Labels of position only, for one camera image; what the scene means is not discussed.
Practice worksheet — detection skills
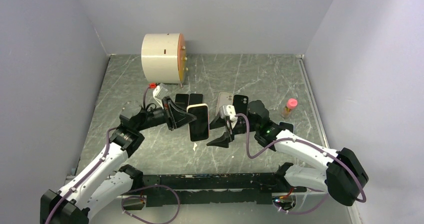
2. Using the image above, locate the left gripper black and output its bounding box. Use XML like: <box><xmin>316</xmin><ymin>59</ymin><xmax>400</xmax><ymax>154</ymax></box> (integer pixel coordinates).
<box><xmin>135</xmin><ymin>96</ymin><xmax>197</xmax><ymax>131</ymax></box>

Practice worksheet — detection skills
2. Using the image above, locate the aluminium frame rail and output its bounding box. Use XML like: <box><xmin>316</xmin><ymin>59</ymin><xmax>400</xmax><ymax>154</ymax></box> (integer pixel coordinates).
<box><xmin>52</xmin><ymin>168</ymin><xmax>364</xmax><ymax>224</ymax></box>

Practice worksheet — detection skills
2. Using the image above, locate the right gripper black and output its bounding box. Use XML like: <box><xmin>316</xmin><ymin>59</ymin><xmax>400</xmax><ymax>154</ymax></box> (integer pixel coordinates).
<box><xmin>204</xmin><ymin>111</ymin><xmax>259</xmax><ymax>148</ymax></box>

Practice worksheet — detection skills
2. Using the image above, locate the black phone case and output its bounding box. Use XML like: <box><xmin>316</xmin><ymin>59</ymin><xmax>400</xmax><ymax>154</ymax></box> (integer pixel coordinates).
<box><xmin>232</xmin><ymin>94</ymin><xmax>249</xmax><ymax>115</ymax></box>

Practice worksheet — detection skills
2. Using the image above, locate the phone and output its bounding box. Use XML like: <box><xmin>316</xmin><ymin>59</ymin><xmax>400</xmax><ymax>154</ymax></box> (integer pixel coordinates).
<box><xmin>279</xmin><ymin>122</ymin><xmax>295</xmax><ymax>133</ymax></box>
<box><xmin>174</xmin><ymin>93</ymin><xmax>190</xmax><ymax>111</ymax></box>
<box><xmin>186</xmin><ymin>103</ymin><xmax>210</xmax><ymax>142</ymax></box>

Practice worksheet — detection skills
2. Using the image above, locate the phone in blue case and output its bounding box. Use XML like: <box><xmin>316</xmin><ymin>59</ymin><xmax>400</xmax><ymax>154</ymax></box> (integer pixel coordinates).
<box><xmin>279</xmin><ymin>122</ymin><xmax>295</xmax><ymax>133</ymax></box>

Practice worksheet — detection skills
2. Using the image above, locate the white cylindrical drum device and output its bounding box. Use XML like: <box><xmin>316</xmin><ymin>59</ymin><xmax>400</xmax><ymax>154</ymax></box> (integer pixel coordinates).
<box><xmin>141</xmin><ymin>33</ymin><xmax>187</xmax><ymax>86</ymax></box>

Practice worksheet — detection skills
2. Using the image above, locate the black smartphone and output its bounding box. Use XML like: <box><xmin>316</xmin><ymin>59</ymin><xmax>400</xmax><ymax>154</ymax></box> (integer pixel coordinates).
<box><xmin>188</xmin><ymin>93</ymin><xmax>204</xmax><ymax>106</ymax></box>

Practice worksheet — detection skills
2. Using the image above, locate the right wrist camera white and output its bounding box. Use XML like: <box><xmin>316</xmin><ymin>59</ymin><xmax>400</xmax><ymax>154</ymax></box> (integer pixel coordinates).
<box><xmin>219</xmin><ymin>105</ymin><xmax>237</xmax><ymax>121</ymax></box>

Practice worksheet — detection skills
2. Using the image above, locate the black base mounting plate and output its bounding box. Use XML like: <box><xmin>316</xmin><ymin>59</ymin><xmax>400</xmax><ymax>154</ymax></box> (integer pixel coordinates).
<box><xmin>125</xmin><ymin>173</ymin><xmax>306</xmax><ymax>207</ymax></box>

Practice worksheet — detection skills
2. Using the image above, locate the pink capped small bottle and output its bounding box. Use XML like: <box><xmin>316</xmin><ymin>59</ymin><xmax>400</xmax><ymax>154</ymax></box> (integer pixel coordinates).
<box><xmin>281</xmin><ymin>98</ymin><xmax>298</xmax><ymax>118</ymax></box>

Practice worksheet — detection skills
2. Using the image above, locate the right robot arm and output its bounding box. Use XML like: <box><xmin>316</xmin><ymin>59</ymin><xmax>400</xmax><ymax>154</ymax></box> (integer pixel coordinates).
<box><xmin>207</xmin><ymin>100</ymin><xmax>369</xmax><ymax>207</ymax></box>

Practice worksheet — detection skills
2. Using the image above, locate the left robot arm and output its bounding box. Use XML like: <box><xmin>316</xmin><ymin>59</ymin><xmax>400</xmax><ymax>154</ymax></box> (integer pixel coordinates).
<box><xmin>40</xmin><ymin>96</ymin><xmax>197</xmax><ymax>224</ymax></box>

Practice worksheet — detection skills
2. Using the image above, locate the beige phone case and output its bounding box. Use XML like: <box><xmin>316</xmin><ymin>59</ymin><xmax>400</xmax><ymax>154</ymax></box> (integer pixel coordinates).
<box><xmin>215</xmin><ymin>92</ymin><xmax>233</xmax><ymax>115</ymax></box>

